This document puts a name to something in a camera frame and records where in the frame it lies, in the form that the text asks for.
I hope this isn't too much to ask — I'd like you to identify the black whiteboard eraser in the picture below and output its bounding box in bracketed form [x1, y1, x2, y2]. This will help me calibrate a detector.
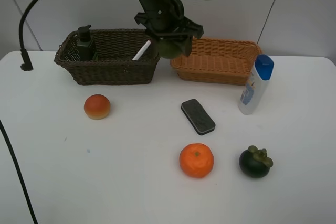
[181, 99, 216, 135]

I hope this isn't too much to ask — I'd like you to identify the dark green pump bottle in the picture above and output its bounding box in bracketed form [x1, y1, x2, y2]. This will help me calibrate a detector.
[77, 25, 98, 61]

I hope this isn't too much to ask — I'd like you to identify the white blue-capped lotion bottle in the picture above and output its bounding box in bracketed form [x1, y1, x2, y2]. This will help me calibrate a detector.
[238, 54, 274, 115]

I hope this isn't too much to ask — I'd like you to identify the dark brown wicker basket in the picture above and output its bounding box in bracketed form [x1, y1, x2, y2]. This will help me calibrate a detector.
[54, 29, 160, 86]

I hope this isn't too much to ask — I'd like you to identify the dark purple mangosteen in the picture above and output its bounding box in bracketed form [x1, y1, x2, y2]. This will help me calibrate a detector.
[239, 145, 274, 178]

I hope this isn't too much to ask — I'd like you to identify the white pink marker pen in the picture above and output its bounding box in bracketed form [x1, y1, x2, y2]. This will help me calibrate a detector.
[132, 40, 152, 61]

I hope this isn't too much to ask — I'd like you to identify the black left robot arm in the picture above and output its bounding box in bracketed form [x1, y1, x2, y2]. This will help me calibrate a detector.
[134, 0, 204, 59]

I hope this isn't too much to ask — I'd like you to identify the red orange peach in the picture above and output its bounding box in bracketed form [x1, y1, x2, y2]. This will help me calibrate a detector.
[84, 94, 111, 120]

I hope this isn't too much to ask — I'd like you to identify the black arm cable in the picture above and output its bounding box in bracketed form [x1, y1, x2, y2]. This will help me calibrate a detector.
[0, 0, 236, 224]

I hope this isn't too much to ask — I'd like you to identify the orange wicker basket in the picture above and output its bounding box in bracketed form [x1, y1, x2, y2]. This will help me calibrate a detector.
[171, 38, 262, 86]

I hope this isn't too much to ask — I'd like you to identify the orange tangerine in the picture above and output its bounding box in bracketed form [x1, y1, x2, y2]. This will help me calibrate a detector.
[179, 143, 214, 178]

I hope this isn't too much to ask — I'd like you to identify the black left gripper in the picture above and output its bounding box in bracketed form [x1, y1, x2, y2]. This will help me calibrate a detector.
[134, 0, 204, 58]

